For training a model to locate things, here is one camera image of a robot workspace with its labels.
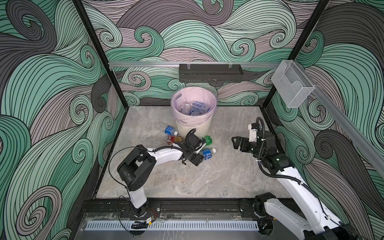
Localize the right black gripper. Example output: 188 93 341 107
232 135 267 161

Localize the green Sprite bottle yellow cap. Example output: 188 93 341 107
203 135 213 146

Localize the clear bottle blue wrap label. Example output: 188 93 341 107
201 148 217 160

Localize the red yellow label tea bottle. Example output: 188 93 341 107
167 136 184 145

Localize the clear bottle blue Pocari label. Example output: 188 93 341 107
165 126 179 136

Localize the light blue label bottle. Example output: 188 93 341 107
190 101 211 116

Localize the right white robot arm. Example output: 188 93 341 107
232 129 359 240

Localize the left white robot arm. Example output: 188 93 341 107
117 129 212 215

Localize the cream ribbed waste bin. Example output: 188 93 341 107
176 116 213 138

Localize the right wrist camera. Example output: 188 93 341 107
248 123 259 142

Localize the clear acrylic wall holder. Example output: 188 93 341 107
272 60 315 109

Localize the black wall tray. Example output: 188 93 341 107
179 64 244 84

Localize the white slotted cable duct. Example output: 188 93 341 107
85 220 259 232

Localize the aluminium rail right wall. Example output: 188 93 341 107
294 62 384 177

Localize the aluminium rail wall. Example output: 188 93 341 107
108 61 280 69
294 62 384 177

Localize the aluminium rail back wall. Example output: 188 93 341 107
108 61 280 69

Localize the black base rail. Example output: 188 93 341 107
81 198 263 219

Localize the black corner frame post right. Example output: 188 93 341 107
261 0 329 112

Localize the black corner frame post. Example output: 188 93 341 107
73 0 129 111
261 0 329 112

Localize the black corner frame post left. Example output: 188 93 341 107
73 0 129 111

